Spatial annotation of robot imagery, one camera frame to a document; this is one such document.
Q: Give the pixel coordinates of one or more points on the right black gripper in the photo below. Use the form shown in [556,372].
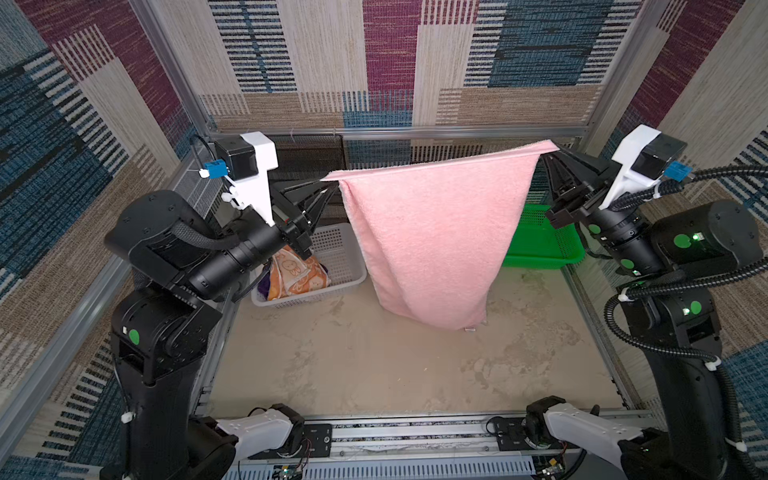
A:
[572,202]

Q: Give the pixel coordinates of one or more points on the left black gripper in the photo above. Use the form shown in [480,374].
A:
[288,217]

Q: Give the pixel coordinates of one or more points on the white plastic laundry basket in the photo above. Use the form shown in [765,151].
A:
[337,249]

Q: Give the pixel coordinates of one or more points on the green plastic basket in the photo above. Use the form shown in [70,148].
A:
[538,245]

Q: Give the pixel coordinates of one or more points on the pink towel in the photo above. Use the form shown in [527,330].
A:
[434,235]

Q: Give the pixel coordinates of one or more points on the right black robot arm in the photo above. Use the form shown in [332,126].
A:
[665,309]

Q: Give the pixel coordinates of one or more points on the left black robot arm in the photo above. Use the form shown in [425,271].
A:
[183,268]

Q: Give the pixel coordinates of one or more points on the orange patterned towel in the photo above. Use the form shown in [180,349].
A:
[290,275]

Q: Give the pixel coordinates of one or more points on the purple towel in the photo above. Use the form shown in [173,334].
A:
[263,287]

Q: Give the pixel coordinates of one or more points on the black wire mesh shelf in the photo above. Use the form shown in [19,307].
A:
[307,157]

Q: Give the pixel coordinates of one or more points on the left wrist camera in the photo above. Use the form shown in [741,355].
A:
[243,162]

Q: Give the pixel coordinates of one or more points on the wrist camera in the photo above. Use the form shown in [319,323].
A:
[650,168]
[243,162]

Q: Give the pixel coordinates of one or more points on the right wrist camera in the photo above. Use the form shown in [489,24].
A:
[650,168]

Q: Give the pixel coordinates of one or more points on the white wire mesh tray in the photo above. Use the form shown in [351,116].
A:
[204,195]

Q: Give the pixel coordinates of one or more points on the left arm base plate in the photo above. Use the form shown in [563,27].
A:
[318,437]

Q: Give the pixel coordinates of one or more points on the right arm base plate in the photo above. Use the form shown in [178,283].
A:
[513,433]

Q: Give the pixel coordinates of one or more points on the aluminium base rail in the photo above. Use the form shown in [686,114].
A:
[452,446]

